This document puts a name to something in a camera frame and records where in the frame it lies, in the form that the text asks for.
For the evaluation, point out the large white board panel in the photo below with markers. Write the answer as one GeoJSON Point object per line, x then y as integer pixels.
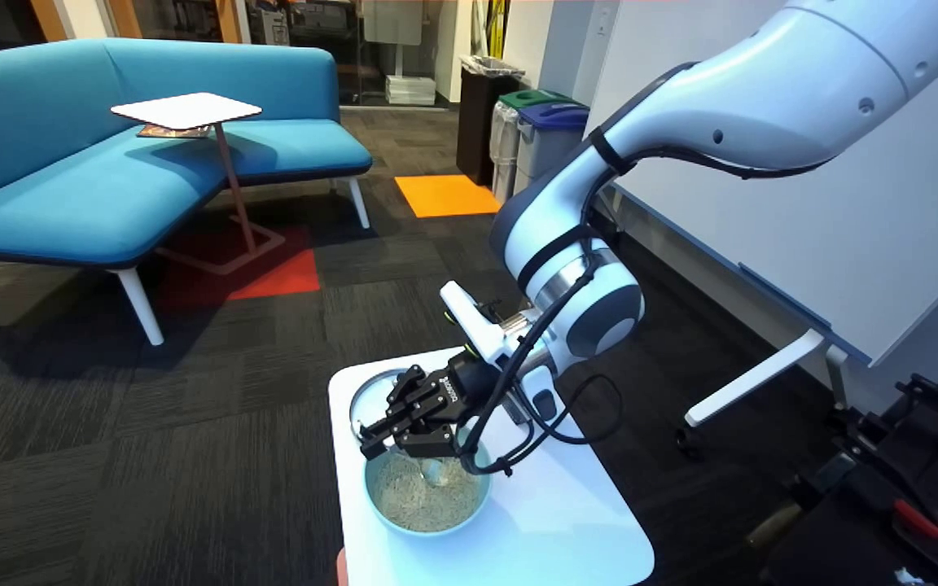
{"type": "Point", "coordinates": [871, 247]}

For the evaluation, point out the round glass lid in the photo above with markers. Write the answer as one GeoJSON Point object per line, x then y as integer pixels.
{"type": "Point", "coordinates": [366, 399]}

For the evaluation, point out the blue lid trash bin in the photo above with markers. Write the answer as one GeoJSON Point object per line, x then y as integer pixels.
{"type": "Point", "coordinates": [553, 140]}

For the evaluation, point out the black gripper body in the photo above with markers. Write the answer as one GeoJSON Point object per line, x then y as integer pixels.
{"type": "Point", "coordinates": [456, 407]}

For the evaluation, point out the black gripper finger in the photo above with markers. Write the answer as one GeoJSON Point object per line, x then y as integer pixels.
{"type": "Point", "coordinates": [398, 431]}
{"type": "Point", "coordinates": [410, 393]}

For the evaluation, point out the white spoon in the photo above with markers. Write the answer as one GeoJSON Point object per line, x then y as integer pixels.
{"type": "Point", "coordinates": [437, 474]}

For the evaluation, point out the white side table orange base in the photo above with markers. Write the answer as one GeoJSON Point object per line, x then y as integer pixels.
{"type": "Point", "coordinates": [568, 523]}

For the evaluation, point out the long blue sofa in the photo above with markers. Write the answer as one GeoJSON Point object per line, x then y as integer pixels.
{"type": "Point", "coordinates": [80, 197]}

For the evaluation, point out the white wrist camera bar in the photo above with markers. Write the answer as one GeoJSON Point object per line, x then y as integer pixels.
{"type": "Point", "coordinates": [471, 320]}

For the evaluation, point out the red black bar clamp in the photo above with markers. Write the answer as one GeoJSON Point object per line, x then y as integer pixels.
{"type": "Point", "coordinates": [919, 523]}

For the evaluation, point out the light blue bowl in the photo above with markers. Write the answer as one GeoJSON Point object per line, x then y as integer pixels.
{"type": "Point", "coordinates": [425, 530]}

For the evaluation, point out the white storage box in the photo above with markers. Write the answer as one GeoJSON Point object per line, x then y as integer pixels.
{"type": "Point", "coordinates": [413, 88]}

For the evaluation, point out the white support bar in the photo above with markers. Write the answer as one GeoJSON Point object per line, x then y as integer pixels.
{"type": "Point", "coordinates": [750, 380]}

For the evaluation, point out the white laptop table orange legs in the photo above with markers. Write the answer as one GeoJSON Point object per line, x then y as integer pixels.
{"type": "Point", "coordinates": [187, 109]}

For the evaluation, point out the beige grain contents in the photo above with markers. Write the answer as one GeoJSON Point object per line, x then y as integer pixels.
{"type": "Point", "coordinates": [415, 505]}

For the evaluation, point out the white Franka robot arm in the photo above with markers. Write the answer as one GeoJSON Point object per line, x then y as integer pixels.
{"type": "Point", "coordinates": [775, 87]}

